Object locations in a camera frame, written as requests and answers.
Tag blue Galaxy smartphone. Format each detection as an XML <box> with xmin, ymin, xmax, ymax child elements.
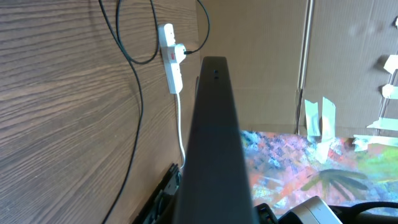
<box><xmin>173</xmin><ymin>57</ymin><xmax>258</xmax><ymax>224</ymax></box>

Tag black USB charging cable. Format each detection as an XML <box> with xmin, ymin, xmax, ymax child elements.
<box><xmin>98</xmin><ymin>0</ymin><xmax>211</xmax><ymax>224</ymax></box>

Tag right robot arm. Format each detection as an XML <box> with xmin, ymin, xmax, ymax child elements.
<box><xmin>255</xmin><ymin>202</ymin><xmax>397</xmax><ymax>224</ymax></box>

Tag white USB charger plug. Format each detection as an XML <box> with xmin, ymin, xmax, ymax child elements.
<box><xmin>167</xmin><ymin>44</ymin><xmax>186</xmax><ymax>64</ymax></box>

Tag white power strip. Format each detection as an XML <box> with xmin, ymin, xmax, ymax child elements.
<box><xmin>158</xmin><ymin>23</ymin><xmax>186</xmax><ymax>94</ymax></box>

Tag colourful painted floor mat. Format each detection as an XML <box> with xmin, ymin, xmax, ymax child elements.
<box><xmin>241</xmin><ymin>131</ymin><xmax>397</xmax><ymax>217</ymax></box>

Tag white power strip cord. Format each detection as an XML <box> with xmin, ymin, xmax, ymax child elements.
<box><xmin>175</xmin><ymin>92</ymin><xmax>187</xmax><ymax>170</ymax></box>

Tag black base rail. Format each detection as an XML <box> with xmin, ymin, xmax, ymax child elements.
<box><xmin>132</xmin><ymin>164</ymin><xmax>182</xmax><ymax>224</ymax></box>

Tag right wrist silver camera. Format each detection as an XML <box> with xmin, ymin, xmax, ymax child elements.
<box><xmin>278</xmin><ymin>196</ymin><xmax>342</xmax><ymax>224</ymax></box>

